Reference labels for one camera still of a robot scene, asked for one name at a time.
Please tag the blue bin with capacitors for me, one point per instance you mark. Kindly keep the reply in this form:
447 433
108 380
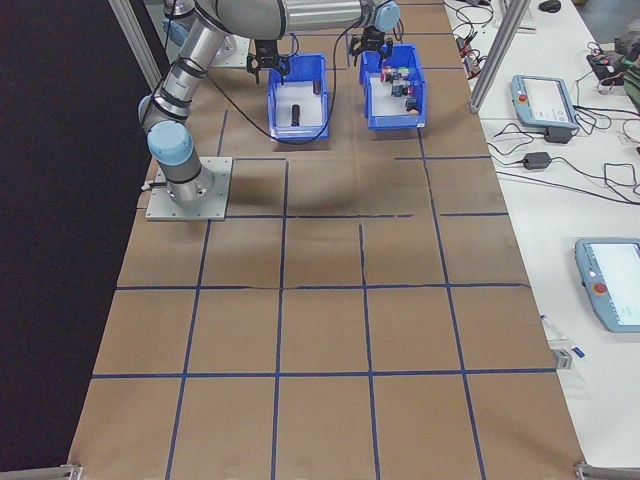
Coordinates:
300 136

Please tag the blue bin with switches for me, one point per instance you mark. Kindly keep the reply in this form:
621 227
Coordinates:
395 122

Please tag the small grey box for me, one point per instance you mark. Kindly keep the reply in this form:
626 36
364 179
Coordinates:
562 359

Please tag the red mushroom push button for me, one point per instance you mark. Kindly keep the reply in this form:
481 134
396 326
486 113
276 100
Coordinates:
386 73

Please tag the dark brown cylindrical capacitor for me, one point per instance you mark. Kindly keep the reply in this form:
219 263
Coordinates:
317 87

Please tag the orange yellow push button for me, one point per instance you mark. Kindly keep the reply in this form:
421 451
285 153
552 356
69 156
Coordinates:
412 107

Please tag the grey teach pendant touchscreen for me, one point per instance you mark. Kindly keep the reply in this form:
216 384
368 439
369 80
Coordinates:
610 285
542 102

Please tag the black computer mouse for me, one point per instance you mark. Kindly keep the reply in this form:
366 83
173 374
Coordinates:
550 5

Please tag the black power adapter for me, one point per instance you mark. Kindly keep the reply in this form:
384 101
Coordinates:
537 160
558 136

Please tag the white side table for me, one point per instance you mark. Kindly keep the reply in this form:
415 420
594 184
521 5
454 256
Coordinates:
550 225

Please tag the green push button switch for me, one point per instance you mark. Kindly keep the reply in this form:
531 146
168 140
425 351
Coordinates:
404 73

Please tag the blue grey switch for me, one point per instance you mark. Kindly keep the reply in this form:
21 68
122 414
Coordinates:
396 90

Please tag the small red switch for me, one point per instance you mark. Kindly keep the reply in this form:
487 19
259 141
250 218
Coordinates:
411 90

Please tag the aluminium frame bar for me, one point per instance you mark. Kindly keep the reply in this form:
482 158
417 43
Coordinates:
135 40
495 55

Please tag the black frame cover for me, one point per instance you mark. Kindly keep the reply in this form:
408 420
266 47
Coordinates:
50 200

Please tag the aluminium corner bracket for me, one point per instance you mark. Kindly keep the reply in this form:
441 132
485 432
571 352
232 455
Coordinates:
65 472
607 471

